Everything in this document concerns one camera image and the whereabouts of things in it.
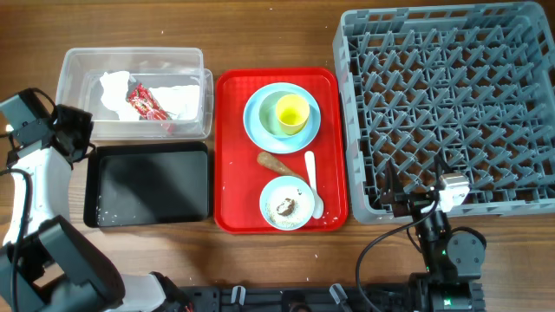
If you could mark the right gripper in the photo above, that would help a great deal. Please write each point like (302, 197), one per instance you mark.
(393, 192)

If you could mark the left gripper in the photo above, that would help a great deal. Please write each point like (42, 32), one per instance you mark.
(82, 118)

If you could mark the white tissue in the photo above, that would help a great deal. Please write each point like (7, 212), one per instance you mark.
(179, 102)
(114, 98)

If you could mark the red strawberry cake wrapper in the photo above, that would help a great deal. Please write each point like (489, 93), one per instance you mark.
(144, 103)

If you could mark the small light blue bowl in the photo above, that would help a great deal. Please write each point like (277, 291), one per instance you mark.
(283, 181)

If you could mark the rice and food leftovers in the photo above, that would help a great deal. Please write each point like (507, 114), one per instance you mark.
(289, 207)

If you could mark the brown carrot-shaped food scrap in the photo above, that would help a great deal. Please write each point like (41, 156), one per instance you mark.
(270, 162)

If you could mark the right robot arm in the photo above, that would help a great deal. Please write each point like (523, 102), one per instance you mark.
(453, 256)

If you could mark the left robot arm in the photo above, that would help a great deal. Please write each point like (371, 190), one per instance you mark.
(46, 263)

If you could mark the grey dishwasher rack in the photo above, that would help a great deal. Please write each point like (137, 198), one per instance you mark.
(471, 83)

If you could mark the clear plastic bin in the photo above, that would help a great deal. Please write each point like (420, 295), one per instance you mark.
(79, 86)

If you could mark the white plastic spoon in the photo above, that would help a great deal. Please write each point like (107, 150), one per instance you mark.
(310, 163)

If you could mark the black plastic tray bin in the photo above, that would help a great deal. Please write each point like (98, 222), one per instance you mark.
(148, 184)

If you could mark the yellow plastic cup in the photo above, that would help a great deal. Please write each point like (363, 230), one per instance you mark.
(293, 112)

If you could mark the light green bowl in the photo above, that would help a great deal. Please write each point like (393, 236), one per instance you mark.
(267, 114)

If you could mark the light blue plate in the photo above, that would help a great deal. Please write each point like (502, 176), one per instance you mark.
(263, 139)

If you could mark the red plastic tray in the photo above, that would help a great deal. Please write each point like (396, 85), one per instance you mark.
(239, 179)

